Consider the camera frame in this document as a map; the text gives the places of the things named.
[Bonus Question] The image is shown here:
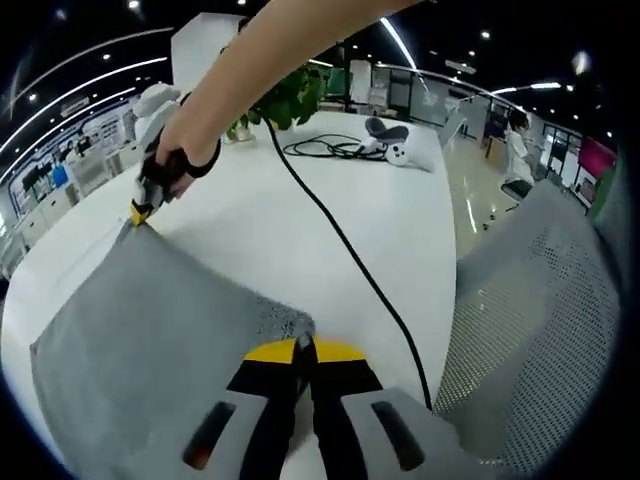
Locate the grey towel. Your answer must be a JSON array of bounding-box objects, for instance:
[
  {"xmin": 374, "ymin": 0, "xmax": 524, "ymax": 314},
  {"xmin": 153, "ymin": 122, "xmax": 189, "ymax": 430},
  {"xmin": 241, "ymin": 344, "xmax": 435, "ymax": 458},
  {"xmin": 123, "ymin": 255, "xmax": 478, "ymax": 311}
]
[{"xmin": 28, "ymin": 219, "xmax": 319, "ymax": 480}]

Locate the white plant pot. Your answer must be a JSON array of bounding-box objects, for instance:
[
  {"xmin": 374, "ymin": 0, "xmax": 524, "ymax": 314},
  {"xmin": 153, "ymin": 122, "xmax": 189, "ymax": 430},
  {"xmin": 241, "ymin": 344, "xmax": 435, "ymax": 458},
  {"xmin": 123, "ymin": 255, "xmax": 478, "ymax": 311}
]
[{"xmin": 224, "ymin": 119, "xmax": 259, "ymax": 144}]

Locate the grey mesh chair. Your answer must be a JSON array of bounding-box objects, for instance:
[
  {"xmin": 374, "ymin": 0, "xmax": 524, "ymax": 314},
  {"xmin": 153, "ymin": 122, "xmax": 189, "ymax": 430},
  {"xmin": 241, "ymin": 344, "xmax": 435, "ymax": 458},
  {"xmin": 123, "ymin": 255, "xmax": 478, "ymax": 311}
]
[{"xmin": 432, "ymin": 177, "xmax": 621, "ymax": 476}]

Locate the black office chair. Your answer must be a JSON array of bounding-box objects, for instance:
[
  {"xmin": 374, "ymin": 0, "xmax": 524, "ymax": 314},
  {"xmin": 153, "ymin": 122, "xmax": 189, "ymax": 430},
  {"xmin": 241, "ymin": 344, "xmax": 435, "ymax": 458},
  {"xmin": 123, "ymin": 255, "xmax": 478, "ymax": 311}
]
[{"xmin": 499, "ymin": 178, "xmax": 534, "ymax": 202}]

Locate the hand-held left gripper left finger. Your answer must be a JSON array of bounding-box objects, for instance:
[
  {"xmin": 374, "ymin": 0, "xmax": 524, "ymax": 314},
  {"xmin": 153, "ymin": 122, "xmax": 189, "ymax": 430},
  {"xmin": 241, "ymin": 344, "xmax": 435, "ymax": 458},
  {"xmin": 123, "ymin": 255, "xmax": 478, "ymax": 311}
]
[{"xmin": 159, "ymin": 337, "xmax": 314, "ymax": 480}]

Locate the long black gripper cable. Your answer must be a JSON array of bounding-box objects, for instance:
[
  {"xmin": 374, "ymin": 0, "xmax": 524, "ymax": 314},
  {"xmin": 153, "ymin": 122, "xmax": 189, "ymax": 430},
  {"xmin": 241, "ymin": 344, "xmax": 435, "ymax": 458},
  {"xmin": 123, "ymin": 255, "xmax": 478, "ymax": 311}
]
[{"xmin": 259, "ymin": 114, "xmax": 435, "ymax": 412}]

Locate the green potted plant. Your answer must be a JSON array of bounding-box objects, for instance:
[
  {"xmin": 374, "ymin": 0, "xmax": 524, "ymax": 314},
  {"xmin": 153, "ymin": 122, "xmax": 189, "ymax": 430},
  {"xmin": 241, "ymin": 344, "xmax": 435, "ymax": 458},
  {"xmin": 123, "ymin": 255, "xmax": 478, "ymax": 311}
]
[{"xmin": 237, "ymin": 67, "xmax": 326, "ymax": 132}]

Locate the white plastic device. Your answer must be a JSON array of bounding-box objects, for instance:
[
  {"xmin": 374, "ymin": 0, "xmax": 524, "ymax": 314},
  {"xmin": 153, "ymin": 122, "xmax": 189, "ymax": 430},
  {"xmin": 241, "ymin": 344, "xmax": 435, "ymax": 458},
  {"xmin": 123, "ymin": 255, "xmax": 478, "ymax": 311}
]
[{"xmin": 384, "ymin": 127, "xmax": 444, "ymax": 174}]

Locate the pink display screen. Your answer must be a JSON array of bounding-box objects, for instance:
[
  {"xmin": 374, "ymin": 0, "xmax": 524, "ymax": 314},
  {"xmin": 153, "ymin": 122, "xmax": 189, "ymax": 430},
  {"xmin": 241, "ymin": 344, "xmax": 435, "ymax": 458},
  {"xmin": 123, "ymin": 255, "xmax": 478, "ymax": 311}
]
[{"xmin": 577, "ymin": 137, "xmax": 619, "ymax": 176}]

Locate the grey rounded device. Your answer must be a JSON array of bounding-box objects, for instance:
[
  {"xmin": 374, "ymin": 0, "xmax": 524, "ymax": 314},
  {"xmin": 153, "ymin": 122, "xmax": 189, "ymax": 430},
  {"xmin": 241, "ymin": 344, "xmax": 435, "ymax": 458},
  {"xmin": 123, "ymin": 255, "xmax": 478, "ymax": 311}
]
[{"xmin": 363, "ymin": 116, "xmax": 410, "ymax": 151}]

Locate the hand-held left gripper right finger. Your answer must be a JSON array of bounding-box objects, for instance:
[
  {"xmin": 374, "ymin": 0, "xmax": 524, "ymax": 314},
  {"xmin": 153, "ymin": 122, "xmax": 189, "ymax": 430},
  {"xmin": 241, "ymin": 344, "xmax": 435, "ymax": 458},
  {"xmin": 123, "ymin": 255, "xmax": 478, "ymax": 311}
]
[{"xmin": 302, "ymin": 335, "xmax": 489, "ymax": 480}]

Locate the white table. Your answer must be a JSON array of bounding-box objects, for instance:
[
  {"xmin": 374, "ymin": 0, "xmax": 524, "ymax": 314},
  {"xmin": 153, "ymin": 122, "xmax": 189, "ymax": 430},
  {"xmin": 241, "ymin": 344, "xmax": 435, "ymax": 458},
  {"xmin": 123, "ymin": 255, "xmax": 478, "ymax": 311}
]
[{"xmin": 0, "ymin": 109, "xmax": 459, "ymax": 480}]

